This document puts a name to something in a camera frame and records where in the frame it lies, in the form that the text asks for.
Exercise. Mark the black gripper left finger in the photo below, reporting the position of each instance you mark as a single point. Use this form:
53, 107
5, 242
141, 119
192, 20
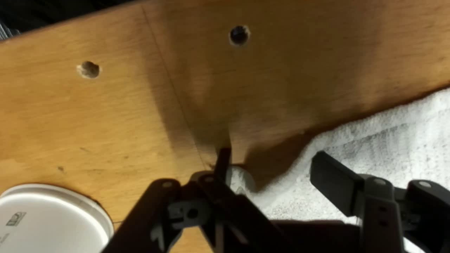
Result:
230, 223

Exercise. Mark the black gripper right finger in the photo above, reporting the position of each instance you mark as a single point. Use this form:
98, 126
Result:
389, 214

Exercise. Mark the white cloth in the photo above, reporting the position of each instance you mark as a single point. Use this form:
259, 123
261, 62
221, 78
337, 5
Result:
403, 144

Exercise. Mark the white paper cup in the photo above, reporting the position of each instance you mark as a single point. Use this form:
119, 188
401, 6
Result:
44, 218

